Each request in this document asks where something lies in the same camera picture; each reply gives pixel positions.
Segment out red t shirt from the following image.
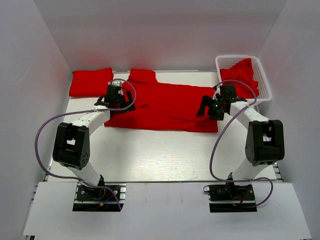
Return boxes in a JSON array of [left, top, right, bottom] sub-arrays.
[[104, 69, 218, 133], [69, 67, 114, 98]]

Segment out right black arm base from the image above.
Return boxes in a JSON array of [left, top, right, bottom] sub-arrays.
[[203, 182, 257, 213]]

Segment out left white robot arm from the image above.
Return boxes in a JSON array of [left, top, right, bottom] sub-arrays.
[[52, 79, 135, 200]]

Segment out white plastic basket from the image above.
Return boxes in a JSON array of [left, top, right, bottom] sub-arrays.
[[215, 55, 272, 106]]

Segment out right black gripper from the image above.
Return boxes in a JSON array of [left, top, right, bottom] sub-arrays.
[[196, 95, 226, 121]]

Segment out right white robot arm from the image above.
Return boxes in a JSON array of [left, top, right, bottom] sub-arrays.
[[196, 83, 285, 200]]

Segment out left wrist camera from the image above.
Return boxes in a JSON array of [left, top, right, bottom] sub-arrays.
[[108, 78, 125, 88]]

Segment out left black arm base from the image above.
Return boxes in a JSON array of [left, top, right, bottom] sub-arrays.
[[72, 184, 126, 213]]

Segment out red t shirts in basket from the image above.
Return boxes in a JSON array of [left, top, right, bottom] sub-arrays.
[[219, 58, 260, 99]]

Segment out folded red t shirt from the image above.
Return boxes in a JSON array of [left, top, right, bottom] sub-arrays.
[[69, 67, 114, 98]]

